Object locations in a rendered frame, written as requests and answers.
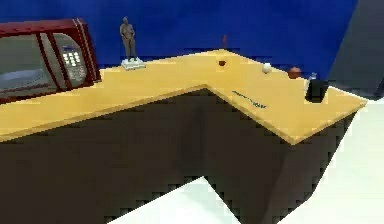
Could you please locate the clear small bottle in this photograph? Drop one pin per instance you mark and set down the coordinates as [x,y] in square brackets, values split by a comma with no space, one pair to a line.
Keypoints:
[312,76]

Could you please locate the yellow top kitchen counter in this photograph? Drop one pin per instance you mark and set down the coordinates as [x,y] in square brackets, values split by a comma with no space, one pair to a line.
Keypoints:
[186,156]

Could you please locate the white round ball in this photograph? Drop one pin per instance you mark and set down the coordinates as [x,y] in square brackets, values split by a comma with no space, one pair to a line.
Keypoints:
[266,68]

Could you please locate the dark red microwave oven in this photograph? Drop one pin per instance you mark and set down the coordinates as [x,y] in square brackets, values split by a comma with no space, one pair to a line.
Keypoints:
[40,60]

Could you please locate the thin dark ladle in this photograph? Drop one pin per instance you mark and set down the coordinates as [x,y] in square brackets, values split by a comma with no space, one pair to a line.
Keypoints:
[249,99]

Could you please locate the small dark red bowl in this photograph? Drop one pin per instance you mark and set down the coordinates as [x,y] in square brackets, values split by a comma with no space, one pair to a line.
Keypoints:
[222,63]

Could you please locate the brown round ball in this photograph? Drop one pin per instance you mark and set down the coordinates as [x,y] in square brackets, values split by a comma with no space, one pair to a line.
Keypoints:
[294,72]

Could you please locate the brown figure statue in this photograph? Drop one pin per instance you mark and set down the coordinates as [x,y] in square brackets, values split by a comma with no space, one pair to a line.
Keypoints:
[128,40]

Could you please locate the black cup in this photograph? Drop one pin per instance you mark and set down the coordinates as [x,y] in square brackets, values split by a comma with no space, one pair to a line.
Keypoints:
[315,90]

